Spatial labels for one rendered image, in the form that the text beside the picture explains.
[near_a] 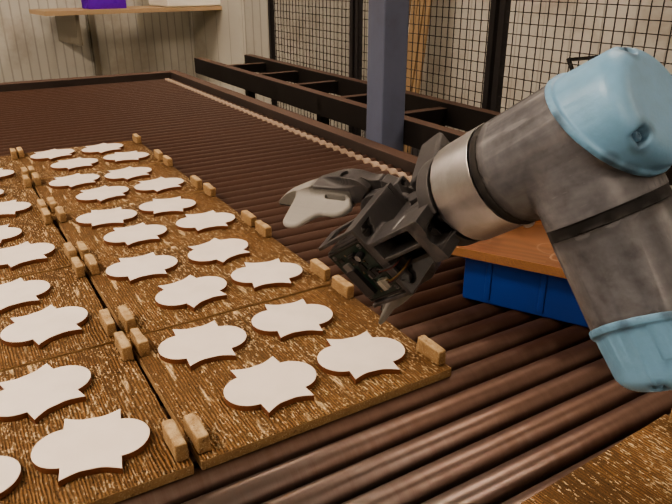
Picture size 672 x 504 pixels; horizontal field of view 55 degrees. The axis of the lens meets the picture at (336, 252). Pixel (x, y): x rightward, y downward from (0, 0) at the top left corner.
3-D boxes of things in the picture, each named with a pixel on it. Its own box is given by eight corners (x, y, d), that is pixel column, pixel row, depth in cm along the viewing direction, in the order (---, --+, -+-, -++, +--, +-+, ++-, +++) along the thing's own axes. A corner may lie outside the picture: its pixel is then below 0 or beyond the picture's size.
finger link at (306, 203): (242, 206, 58) (326, 224, 54) (279, 169, 62) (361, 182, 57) (253, 233, 60) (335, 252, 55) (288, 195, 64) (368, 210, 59)
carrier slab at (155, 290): (335, 288, 130) (335, 269, 129) (129, 344, 111) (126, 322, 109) (260, 234, 158) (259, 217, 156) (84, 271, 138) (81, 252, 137)
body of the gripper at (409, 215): (310, 248, 54) (398, 198, 44) (361, 187, 59) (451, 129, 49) (372, 312, 55) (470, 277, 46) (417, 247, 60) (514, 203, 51)
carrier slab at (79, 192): (205, 194, 186) (204, 180, 184) (52, 220, 166) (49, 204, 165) (167, 166, 213) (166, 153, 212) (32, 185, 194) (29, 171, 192)
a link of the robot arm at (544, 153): (661, 190, 33) (590, 38, 33) (502, 250, 42) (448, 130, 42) (723, 158, 38) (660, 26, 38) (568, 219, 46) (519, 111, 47)
